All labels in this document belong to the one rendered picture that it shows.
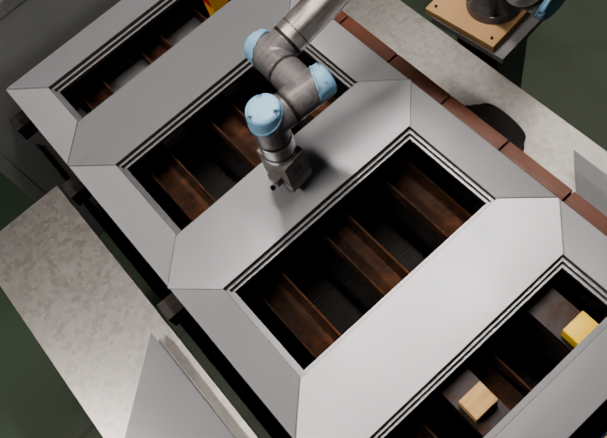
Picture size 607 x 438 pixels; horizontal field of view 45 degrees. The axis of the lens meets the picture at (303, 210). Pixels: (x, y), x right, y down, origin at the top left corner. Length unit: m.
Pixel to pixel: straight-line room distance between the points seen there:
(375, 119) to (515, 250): 0.44
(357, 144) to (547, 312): 0.55
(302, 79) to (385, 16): 0.70
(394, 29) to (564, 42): 0.98
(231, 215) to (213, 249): 0.09
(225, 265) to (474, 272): 0.54
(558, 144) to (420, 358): 0.68
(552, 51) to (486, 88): 0.95
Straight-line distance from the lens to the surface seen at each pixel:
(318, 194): 1.65
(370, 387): 1.50
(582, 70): 2.85
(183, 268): 1.66
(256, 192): 1.68
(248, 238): 1.64
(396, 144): 1.71
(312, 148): 1.71
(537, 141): 1.89
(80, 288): 1.87
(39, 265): 1.95
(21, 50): 2.13
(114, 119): 1.92
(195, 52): 1.96
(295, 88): 1.45
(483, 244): 1.58
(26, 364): 2.77
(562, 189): 1.67
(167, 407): 1.65
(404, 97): 1.75
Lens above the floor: 2.31
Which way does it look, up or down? 63 degrees down
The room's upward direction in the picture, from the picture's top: 24 degrees counter-clockwise
